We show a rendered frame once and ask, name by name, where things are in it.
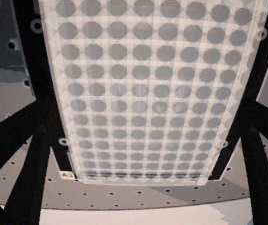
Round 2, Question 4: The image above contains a black rectangular nest plate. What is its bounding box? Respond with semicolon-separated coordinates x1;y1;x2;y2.
10;0;268;181

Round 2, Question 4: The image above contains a grey flat base plate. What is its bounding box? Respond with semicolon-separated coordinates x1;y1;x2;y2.
0;0;250;211

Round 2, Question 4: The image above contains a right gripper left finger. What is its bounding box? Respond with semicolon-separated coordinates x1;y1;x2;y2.
0;95;55;225

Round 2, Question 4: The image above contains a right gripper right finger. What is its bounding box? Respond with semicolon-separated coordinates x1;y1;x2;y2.
238;97;268;225

